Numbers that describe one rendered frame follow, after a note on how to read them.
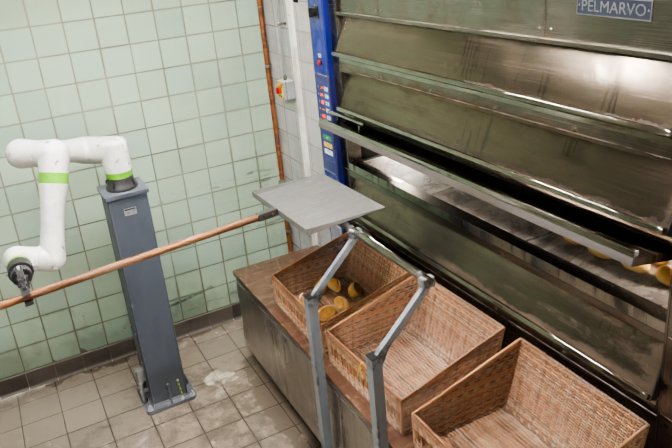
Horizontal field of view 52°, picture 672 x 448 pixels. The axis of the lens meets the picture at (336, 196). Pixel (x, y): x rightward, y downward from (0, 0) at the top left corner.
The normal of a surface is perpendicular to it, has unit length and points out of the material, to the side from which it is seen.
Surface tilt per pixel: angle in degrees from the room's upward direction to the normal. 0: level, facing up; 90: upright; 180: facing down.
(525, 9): 90
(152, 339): 90
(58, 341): 90
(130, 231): 90
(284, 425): 0
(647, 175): 70
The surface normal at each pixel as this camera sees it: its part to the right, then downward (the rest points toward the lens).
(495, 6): -0.88, 0.25
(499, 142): -0.86, -0.09
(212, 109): 0.47, 0.29
